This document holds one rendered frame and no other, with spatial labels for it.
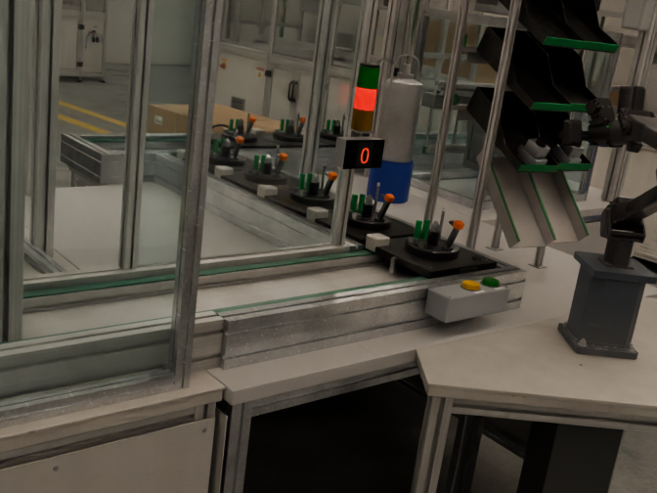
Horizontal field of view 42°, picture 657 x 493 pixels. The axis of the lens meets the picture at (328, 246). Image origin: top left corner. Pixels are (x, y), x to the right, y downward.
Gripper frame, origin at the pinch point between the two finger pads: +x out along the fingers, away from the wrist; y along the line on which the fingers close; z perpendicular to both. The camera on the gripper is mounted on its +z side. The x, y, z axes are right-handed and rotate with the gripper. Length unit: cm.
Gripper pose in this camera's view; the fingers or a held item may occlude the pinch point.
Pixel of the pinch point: (578, 134)
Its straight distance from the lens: 217.8
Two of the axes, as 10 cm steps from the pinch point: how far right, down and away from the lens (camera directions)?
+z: 0.1, -10.0, -0.8
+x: -4.9, -0.7, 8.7
